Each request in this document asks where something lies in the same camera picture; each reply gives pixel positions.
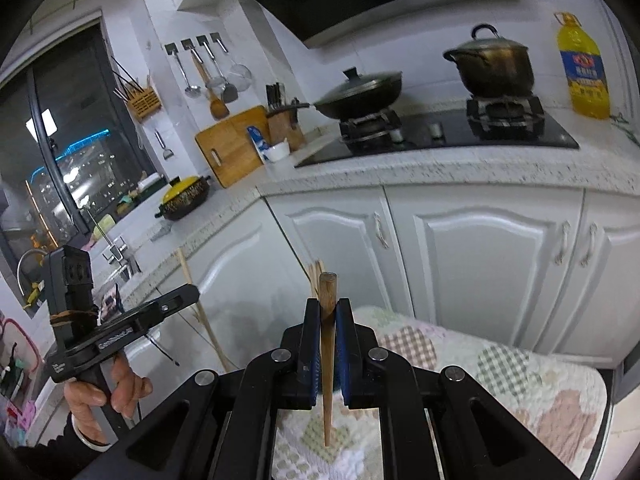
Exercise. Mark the person's left hand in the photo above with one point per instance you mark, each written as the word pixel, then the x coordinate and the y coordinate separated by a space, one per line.
pixel 130 385

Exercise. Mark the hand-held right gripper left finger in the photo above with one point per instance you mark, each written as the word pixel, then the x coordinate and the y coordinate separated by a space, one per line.
pixel 310 332

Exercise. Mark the dark metal cooking pot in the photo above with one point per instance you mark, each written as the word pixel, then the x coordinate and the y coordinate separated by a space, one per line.
pixel 495 72

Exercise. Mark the yellow and black casserole pot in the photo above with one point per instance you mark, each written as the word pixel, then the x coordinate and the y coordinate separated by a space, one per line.
pixel 185 197

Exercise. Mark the yellow cooking oil bottle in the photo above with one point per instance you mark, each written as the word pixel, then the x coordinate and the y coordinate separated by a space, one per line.
pixel 585 75

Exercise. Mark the black gas stove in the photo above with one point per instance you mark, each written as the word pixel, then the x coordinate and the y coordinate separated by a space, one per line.
pixel 440 147

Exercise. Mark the wooden knife block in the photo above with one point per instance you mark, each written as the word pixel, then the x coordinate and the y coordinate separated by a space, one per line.
pixel 286 127

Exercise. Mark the person's left forearm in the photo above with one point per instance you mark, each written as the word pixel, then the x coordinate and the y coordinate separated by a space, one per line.
pixel 60 460

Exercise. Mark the black wok lid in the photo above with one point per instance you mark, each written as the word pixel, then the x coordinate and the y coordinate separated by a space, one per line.
pixel 360 85

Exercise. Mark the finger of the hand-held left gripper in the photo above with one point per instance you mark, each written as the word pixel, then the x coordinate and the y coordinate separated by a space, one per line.
pixel 175 305

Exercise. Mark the black range hood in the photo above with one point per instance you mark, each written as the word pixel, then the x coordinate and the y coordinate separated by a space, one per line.
pixel 400 0

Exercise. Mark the wooden cutting board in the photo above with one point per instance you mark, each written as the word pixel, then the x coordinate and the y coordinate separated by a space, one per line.
pixel 230 152

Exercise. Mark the metal spatula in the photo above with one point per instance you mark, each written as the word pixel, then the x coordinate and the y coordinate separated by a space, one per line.
pixel 230 92

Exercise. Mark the wooden spatula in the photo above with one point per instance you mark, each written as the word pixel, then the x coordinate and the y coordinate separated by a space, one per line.
pixel 218 107

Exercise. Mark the wooden wall chopstick holder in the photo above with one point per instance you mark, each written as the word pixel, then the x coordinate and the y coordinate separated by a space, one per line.
pixel 145 102

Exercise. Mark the blue and white packet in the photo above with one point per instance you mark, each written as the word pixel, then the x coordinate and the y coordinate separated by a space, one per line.
pixel 257 142

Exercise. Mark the white cabinet door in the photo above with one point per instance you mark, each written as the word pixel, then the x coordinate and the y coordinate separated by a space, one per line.
pixel 617 280
pixel 240 270
pixel 330 255
pixel 485 270

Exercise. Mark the black wok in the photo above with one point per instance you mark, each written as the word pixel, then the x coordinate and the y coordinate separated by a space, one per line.
pixel 360 102

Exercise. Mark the dark kitchen window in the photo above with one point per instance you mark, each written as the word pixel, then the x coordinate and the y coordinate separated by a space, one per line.
pixel 80 150

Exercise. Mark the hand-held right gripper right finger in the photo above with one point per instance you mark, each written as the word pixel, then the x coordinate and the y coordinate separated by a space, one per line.
pixel 344 340

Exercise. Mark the dark pot lid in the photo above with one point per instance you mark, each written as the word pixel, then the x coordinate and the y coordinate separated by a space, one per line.
pixel 485 45

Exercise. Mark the white bowl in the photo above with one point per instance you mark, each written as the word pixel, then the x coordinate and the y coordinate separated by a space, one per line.
pixel 277 152

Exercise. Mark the patchwork quilt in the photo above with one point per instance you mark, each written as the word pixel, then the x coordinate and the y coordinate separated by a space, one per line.
pixel 500 385

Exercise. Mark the metal ladle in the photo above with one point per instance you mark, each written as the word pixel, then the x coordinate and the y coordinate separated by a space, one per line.
pixel 191 89

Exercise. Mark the wooden chopstick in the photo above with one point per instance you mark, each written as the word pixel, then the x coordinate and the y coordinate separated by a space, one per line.
pixel 320 267
pixel 210 330
pixel 312 285
pixel 327 360

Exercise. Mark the metal stove knob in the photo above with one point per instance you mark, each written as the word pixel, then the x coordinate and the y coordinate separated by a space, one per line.
pixel 437 130
pixel 397 135

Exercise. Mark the black wall hook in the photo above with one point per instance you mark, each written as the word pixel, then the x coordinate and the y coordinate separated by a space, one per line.
pixel 187 45
pixel 202 41
pixel 171 49
pixel 216 38

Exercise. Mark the metal peeler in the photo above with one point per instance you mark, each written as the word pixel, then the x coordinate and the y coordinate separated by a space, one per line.
pixel 167 152

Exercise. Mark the metal kitchen faucet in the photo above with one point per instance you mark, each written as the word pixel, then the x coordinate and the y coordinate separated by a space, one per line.
pixel 117 255

